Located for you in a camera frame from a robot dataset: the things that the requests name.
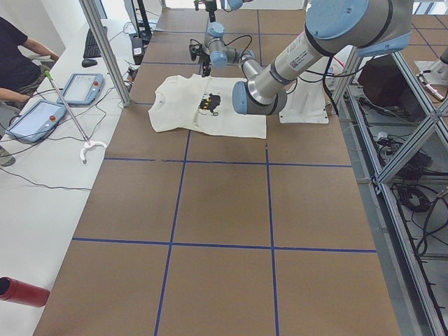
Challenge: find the blue teach pendant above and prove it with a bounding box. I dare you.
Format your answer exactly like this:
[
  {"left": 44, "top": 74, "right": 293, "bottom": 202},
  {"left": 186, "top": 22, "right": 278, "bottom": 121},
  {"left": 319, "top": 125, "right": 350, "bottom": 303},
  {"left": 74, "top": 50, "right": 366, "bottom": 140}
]
[
  {"left": 62, "top": 73, "right": 104, "bottom": 106},
  {"left": 6, "top": 100, "right": 67, "bottom": 144}
]

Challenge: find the black keyboard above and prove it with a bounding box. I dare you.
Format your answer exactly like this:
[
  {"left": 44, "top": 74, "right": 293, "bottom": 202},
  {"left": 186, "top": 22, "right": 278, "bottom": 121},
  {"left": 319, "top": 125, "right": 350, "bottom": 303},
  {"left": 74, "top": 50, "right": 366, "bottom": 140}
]
[{"left": 83, "top": 29, "right": 102, "bottom": 59}]

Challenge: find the near blue teach pendant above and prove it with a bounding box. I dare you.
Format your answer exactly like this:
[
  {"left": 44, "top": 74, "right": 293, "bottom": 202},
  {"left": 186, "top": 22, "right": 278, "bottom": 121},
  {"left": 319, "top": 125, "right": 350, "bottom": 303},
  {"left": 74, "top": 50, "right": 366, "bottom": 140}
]
[{"left": 6, "top": 100, "right": 67, "bottom": 144}]

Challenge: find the far blue teach pendant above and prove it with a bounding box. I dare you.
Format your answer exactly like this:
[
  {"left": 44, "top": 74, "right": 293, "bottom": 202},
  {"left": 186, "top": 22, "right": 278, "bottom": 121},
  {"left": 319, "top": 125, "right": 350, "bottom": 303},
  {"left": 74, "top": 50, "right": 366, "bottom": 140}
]
[{"left": 62, "top": 73, "right": 104, "bottom": 106}]

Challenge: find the aluminium frame post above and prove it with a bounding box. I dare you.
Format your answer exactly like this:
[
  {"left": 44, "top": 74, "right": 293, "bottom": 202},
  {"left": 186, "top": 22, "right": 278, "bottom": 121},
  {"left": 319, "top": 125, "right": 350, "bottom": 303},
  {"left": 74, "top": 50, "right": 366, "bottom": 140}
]
[{"left": 78, "top": 0, "right": 131, "bottom": 107}]

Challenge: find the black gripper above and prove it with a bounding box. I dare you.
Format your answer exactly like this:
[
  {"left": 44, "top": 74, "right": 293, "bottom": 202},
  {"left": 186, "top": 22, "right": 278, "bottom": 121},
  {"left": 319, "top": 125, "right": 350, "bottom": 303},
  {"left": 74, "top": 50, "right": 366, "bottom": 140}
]
[
  {"left": 204, "top": 0, "right": 218, "bottom": 22},
  {"left": 202, "top": 61, "right": 211, "bottom": 78}
]

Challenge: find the seated person in black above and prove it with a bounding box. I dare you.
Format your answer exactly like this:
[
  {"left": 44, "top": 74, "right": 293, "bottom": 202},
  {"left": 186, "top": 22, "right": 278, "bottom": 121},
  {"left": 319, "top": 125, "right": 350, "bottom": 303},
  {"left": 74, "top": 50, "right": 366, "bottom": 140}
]
[{"left": 0, "top": 16, "right": 60, "bottom": 167}]

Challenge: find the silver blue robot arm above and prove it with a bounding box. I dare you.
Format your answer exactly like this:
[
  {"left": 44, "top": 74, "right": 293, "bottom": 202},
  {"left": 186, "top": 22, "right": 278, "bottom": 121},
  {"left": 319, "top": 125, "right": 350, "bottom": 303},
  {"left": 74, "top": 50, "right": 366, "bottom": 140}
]
[
  {"left": 199, "top": 0, "right": 251, "bottom": 22},
  {"left": 204, "top": 1, "right": 413, "bottom": 116}
]

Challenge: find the red cylinder bottle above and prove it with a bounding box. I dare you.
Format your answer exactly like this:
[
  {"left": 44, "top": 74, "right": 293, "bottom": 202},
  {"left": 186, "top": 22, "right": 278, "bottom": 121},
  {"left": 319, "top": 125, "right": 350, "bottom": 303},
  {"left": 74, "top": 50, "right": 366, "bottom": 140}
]
[{"left": 1, "top": 276, "right": 50, "bottom": 307}]

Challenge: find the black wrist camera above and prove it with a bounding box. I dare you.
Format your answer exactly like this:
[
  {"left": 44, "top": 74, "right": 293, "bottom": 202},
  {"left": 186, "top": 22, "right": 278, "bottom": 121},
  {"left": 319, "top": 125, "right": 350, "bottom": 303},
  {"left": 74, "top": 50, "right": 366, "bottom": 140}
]
[{"left": 188, "top": 38, "right": 203, "bottom": 62}]

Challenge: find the cream cat print t-shirt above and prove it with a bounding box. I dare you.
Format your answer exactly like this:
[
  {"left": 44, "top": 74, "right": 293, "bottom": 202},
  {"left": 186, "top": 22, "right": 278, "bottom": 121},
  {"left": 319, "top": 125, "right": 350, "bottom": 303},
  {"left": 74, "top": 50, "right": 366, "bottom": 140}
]
[{"left": 148, "top": 74, "right": 267, "bottom": 139}]

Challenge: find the aluminium side frame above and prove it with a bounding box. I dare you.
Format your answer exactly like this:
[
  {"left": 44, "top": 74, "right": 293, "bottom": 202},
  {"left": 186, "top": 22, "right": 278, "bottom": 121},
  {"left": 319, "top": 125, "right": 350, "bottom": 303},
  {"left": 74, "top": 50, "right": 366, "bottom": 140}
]
[{"left": 333, "top": 44, "right": 447, "bottom": 335}]

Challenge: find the black computer mouse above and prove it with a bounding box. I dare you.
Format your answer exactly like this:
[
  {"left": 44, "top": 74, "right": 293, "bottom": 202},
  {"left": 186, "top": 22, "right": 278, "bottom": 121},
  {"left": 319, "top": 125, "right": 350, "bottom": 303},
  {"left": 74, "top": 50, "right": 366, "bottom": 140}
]
[{"left": 81, "top": 58, "right": 97, "bottom": 68}]

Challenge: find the white hook reacher stick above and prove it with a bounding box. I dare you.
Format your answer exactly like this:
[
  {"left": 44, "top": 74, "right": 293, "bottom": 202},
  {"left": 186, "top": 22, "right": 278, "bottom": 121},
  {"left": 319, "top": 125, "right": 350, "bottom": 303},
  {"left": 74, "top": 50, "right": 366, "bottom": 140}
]
[{"left": 44, "top": 71, "right": 107, "bottom": 165}]

